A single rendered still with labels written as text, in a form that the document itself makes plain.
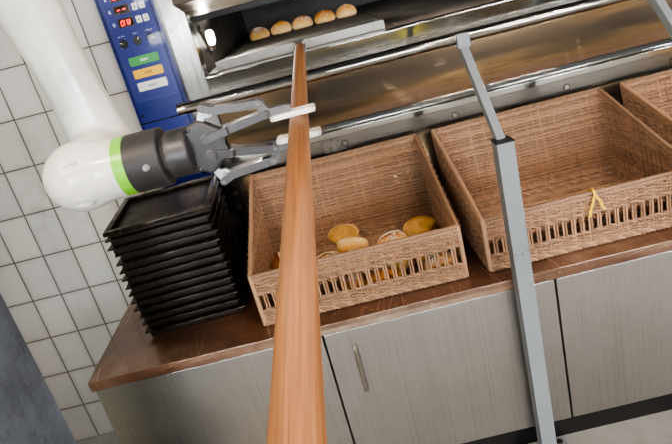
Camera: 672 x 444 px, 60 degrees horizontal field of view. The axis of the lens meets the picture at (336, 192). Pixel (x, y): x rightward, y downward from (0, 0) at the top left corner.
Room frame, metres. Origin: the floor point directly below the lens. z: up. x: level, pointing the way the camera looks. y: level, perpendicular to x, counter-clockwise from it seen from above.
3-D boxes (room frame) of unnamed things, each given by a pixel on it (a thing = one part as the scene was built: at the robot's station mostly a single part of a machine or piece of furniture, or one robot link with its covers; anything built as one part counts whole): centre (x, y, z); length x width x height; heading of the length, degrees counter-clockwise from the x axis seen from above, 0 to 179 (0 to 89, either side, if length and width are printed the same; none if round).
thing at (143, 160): (0.90, 0.26, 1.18); 0.12 x 0.06 x 0.09; 178
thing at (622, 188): (1.54, -0.61, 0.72); 0.56 x 0.49 x 0.28; 89
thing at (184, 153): (0.89, 0.19, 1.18); 0.09 x 0.07 x 0.08; 88
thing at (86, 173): (0.90, 0.36, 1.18); 0.14 x 0.13 x 0.11; 88
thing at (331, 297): (1.55, -0.01, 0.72); 0.56 x 0.49 x 0.28; 88
